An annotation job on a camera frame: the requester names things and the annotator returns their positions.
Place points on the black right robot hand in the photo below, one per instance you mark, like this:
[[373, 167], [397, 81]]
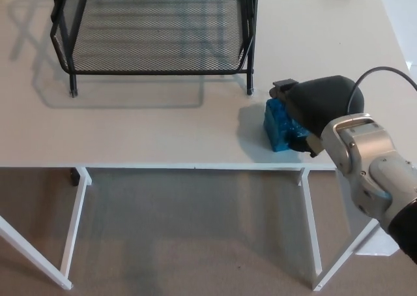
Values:
[[317, 102]]

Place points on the blue cube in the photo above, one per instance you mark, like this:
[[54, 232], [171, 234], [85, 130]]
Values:
[[279, 129]]

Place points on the black mesh file tray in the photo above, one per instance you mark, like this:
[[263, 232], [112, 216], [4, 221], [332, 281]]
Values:
[[156, 32]]

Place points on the black caster wheel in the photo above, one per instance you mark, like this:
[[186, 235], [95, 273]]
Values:
[[74, 176]]

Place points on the white desk frame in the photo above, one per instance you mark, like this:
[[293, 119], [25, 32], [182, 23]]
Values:
[[78, 217]]

